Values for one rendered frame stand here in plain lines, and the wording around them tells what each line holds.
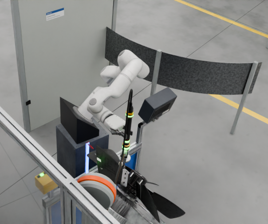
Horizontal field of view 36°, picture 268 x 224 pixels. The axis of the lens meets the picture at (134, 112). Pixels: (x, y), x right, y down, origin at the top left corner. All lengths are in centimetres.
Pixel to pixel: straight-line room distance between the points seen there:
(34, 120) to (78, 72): 70
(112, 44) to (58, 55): 64
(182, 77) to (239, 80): 59
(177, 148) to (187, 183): 48
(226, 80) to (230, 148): 80
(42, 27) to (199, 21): 362
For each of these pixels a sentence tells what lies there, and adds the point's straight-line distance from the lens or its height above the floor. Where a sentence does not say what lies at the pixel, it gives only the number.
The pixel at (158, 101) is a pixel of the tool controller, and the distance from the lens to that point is 307.
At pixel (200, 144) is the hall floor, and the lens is 462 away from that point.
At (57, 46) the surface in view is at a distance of 420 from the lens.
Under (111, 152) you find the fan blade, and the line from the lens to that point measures 273.
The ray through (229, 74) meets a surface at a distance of 432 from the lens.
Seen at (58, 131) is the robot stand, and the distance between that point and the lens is 325.
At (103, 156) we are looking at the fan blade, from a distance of 236.
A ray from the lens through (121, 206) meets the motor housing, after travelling 247.
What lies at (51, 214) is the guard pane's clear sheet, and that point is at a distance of 170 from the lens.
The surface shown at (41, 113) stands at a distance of 454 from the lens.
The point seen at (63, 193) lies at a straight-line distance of 145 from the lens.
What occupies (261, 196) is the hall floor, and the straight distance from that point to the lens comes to 433.
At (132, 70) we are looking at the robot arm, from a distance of 251.
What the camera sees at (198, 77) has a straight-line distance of 428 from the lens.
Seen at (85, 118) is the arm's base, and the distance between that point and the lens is 307.
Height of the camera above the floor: 312
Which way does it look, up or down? 40 degrees down
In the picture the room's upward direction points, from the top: 7 degrees clockwise
